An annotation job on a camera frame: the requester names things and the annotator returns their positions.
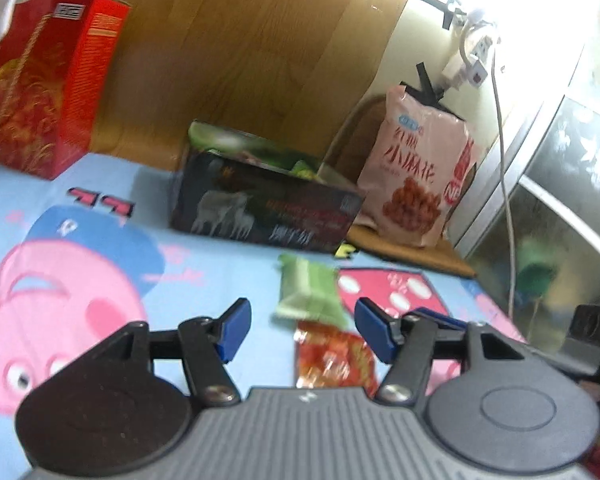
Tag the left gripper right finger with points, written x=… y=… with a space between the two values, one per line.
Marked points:
x=409 y=346

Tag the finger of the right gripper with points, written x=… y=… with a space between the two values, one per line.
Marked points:
x=442 y=320

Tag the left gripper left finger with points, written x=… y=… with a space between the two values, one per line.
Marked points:
x=204 y=346

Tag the orange red snack packet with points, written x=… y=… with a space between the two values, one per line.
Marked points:
x=330 y=358

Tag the pale green snack packet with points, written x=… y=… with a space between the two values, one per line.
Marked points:
x=309 y=292

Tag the pink twist snack bag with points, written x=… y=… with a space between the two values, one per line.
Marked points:
x=415 y=171

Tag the black snack box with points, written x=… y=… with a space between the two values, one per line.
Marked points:
x=237 y=186

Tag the cartoon pig bed sheet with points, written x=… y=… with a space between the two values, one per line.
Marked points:
x=92 y=250

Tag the white power adapter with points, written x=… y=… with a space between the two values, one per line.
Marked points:
x=456 y=72

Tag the wooden headboard panel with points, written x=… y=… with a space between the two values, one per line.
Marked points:
x=288 y=70

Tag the red gift box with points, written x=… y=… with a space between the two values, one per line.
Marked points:
x=53 y=65

